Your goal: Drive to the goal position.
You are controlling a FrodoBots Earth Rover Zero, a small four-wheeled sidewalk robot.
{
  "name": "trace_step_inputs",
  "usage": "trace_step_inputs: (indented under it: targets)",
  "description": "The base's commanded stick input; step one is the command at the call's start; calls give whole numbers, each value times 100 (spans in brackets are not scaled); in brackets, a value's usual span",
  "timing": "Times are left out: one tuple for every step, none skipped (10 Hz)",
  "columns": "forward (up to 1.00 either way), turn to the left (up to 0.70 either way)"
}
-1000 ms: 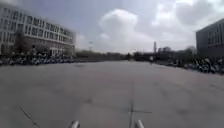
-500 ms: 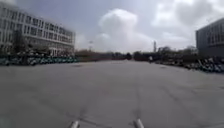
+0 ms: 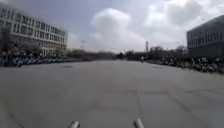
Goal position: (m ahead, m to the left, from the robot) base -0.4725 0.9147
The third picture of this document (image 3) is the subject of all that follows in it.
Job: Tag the row of distant trees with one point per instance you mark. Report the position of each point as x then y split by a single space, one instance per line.
133 53

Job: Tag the grey concrete slab pavement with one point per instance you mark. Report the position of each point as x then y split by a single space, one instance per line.
110 90

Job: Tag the robot's own part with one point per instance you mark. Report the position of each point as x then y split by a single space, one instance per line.
138 123
74 124

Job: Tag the row of parked two-wheelers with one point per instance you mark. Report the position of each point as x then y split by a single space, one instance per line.
193 63
30 60

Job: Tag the pale building with window rows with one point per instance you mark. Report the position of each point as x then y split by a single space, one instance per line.
31 33

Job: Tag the dark grey building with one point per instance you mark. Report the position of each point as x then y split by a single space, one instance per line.
206 38

